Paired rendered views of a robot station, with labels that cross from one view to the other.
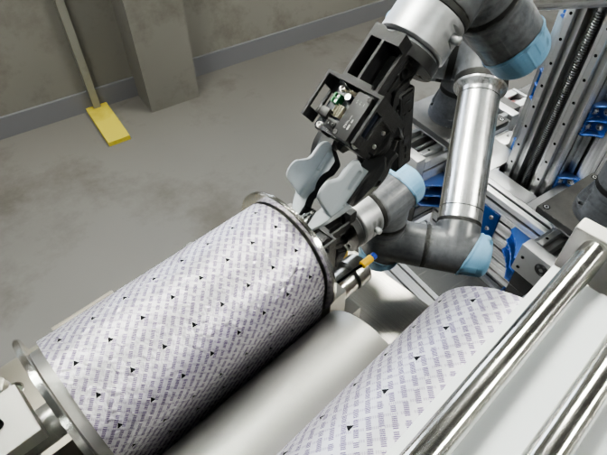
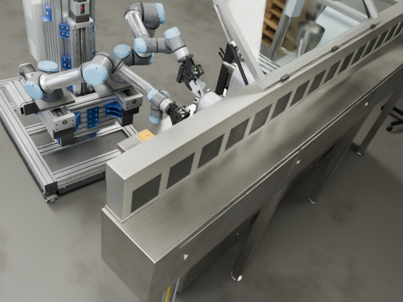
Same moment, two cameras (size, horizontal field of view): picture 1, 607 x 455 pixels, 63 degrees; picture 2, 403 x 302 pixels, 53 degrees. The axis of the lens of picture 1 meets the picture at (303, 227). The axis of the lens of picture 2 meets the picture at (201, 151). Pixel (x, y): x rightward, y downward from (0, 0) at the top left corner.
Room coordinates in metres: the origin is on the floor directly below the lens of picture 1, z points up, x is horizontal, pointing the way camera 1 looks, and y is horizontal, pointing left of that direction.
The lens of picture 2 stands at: (0.68, 1.66, 2.50)
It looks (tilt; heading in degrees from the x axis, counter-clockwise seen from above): 44 degrees down; 257
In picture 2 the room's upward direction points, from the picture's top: 14 degrees clockwise
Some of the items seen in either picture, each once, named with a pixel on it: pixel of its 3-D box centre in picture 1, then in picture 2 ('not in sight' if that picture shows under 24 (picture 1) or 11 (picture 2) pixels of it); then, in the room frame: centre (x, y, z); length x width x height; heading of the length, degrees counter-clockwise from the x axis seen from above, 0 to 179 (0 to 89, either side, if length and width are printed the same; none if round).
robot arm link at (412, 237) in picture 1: (390, 239); (157, 111); (0.57, -0.15, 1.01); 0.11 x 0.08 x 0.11; 76
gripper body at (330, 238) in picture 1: (318, 245); (177, 113); (0.47, -0.02, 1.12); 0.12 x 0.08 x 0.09; 134
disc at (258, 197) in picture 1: (285, 252); (205, 101); (0.34, 0.02, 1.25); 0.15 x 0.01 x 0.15; 44
